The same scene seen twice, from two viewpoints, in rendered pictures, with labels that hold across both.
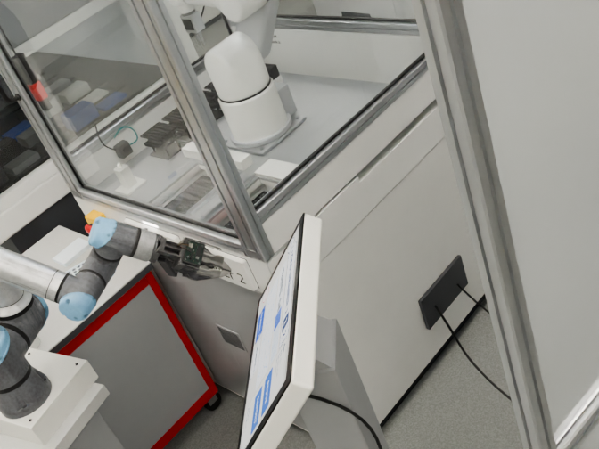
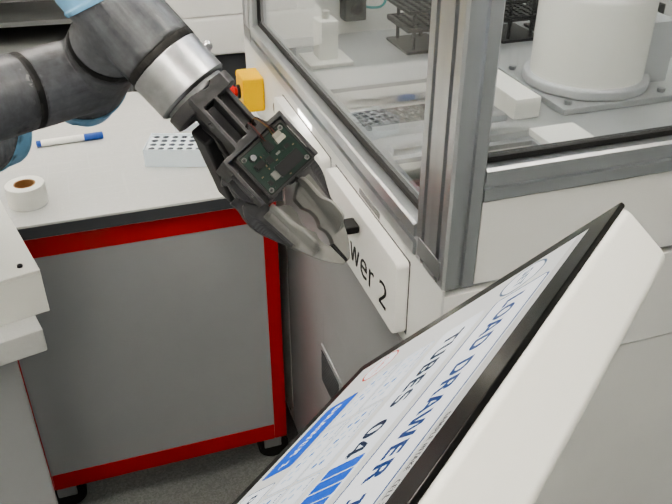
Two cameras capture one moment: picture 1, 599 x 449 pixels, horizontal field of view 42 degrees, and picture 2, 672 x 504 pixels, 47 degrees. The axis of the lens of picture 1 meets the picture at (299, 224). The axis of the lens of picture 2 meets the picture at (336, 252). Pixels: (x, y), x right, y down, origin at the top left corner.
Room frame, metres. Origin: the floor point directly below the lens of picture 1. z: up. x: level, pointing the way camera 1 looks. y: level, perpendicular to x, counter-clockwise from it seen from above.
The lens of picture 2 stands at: (1.05, 0.03, 1.44)
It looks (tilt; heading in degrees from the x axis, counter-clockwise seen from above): 32 degrees down; 17
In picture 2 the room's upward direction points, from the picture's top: straight up
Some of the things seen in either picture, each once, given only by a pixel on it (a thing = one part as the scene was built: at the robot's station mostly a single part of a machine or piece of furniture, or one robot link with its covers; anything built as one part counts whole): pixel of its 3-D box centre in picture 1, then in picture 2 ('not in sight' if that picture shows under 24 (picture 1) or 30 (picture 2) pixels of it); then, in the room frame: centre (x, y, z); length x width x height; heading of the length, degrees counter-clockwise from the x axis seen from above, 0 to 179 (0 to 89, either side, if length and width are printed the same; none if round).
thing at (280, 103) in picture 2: (156, 240); (300, 153); (2.20, 0.45, 0.87); 0.29 x 0.02 x 0.11; 36
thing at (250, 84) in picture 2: (97, 223); (248, 90); (2.46, 0.66, 0.88); 0.07 x 0.05 x 0.07; 36
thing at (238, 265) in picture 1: (217, 264); (362, 243); (1.95, 0.27, 0.87); 0.29 x 0.02 x 0.11; 36
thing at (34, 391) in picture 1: (17, 385); not in sight; (1.74, 0.89, 0.89); 0.15 x 0.15 x 0.10
